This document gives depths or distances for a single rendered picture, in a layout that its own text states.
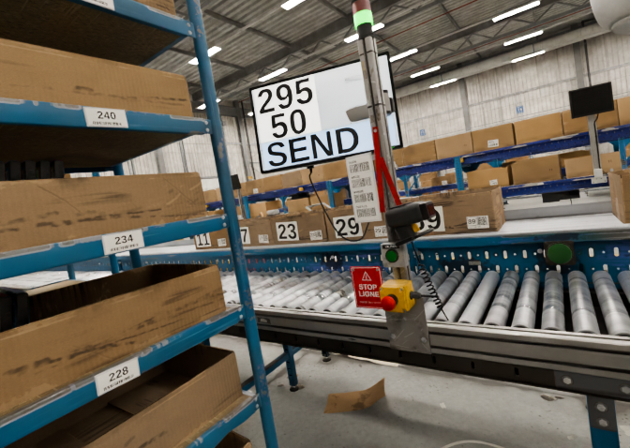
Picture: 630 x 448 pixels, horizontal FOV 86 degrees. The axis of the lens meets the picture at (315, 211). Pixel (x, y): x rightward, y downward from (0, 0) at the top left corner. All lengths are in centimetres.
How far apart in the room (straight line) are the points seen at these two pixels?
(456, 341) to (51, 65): 103
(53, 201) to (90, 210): 5
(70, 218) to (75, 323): 16
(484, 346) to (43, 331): 91
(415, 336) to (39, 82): 99
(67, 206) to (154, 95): 26
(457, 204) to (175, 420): 123
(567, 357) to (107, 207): 99
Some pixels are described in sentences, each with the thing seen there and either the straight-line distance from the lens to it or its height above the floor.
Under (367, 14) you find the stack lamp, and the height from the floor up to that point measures 161.
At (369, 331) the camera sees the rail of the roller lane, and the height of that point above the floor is 71.
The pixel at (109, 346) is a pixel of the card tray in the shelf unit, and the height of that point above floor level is 97.
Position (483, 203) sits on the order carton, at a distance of 152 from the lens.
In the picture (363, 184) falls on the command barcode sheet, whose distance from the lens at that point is 100.
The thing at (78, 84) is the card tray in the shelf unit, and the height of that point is 139.
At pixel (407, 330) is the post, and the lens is 106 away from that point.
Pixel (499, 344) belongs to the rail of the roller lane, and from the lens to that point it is 101.
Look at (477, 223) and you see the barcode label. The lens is 153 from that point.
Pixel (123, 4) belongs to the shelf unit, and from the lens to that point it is 76.
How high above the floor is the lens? 115
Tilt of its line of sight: 3 degrees down
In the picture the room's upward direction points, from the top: 9 degrees counter-clockwise
